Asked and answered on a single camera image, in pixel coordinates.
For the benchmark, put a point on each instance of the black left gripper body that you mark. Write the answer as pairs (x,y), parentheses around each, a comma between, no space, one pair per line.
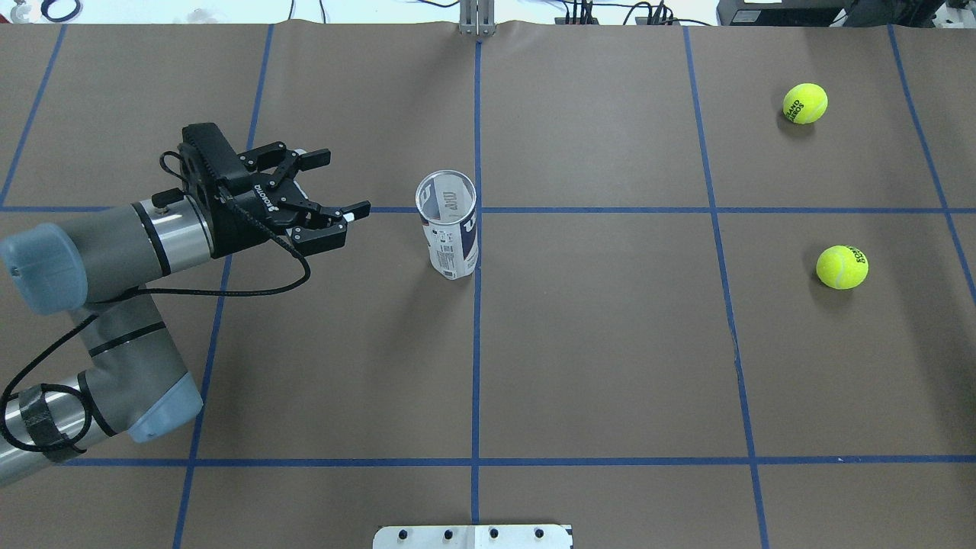
(245,223)

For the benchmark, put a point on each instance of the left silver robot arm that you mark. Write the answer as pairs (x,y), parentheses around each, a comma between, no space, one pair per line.
(99,270)

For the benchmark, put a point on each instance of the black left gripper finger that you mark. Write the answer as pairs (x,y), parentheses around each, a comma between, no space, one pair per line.
(320,229)
(284,163)

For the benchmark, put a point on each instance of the white tennis ball can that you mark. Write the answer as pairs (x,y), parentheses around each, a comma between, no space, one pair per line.
(447,202)

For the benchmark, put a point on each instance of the aluminium frame post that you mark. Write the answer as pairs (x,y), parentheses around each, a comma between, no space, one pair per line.
(477,18)

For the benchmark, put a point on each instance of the tennis ball near desk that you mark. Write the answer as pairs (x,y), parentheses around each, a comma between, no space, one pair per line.
(805,103)

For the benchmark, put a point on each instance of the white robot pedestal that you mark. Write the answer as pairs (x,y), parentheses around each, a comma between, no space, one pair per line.
(475,536)

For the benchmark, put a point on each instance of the tennis ball far from desk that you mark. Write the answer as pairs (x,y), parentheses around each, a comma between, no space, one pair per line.
(842,267)

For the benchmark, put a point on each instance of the brown paper table cover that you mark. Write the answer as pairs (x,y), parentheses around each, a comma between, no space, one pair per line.
(643,352)

